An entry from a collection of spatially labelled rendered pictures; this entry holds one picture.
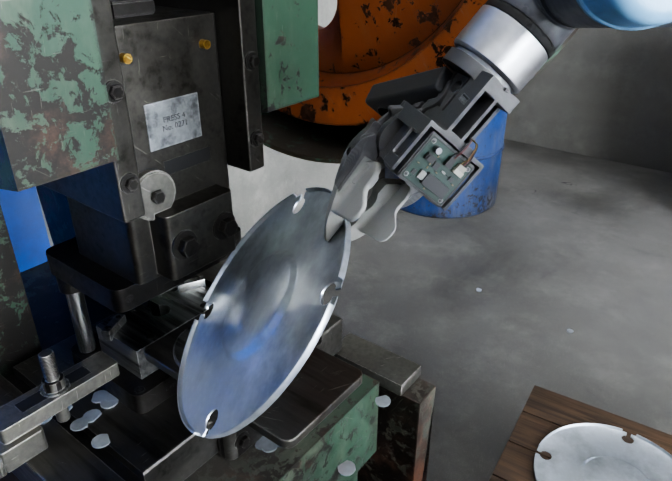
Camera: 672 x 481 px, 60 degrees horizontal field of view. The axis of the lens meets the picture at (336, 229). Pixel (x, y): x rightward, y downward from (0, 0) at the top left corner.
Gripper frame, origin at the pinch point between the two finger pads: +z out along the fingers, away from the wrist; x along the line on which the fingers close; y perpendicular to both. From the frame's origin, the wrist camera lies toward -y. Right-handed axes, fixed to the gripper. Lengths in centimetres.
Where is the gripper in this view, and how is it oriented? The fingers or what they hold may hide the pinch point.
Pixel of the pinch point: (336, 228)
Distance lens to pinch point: 58.7
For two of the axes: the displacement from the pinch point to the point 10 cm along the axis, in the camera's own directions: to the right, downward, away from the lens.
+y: 2.5, 4.4, -8.6
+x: 7.4, 5.0, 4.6
